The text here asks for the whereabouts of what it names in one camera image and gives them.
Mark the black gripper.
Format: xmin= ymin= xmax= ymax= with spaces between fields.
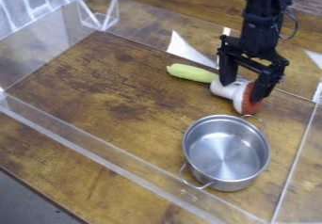
xmin=218 ymin=35 xmax=290 ymax=103

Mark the red and white toy mushroom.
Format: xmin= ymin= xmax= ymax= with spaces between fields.
xmin=210 ymin=78 xmax=264 ymax=115

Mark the silver metal pot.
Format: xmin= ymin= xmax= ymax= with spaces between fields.
xmin=181 ymin=115 xmax=270 ymax=192

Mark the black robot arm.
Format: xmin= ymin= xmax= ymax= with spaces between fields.
xmin=218 ymin=0 xmax=294 ymax=103

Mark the green toy corn cob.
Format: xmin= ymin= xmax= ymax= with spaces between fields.
xmin=166 ymin=63 xmax=220 ymax=84

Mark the black cable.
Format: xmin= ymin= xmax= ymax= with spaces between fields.
xmin=273 ymin=8 xmax=301 ymax=41

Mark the clear acrylic enclosure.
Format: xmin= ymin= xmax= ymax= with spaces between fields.
xmin=0 ymin=0 xmax=322 ymax=224

